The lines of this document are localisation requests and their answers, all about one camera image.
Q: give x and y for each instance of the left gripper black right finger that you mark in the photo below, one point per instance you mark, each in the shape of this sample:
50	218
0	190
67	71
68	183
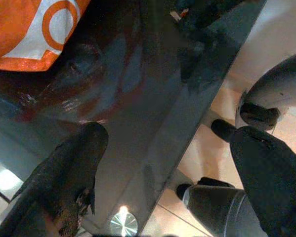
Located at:
273	182

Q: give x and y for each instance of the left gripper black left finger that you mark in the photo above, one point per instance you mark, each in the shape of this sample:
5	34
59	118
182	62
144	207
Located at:
63	168

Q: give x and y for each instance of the grey left robot leg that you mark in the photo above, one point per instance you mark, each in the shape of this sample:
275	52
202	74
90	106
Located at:
217	207

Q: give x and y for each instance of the grey robot leg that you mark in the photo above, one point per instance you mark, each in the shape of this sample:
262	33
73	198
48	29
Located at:
278	81
217	207

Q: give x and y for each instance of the silver round table fitting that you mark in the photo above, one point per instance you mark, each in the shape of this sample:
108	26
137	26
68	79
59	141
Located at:
123	223

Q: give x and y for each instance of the grey right robot leg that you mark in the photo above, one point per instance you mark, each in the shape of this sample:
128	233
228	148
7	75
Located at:
278	81

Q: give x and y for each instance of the orange and white bag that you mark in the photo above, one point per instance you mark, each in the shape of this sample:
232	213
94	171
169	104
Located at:
12	32

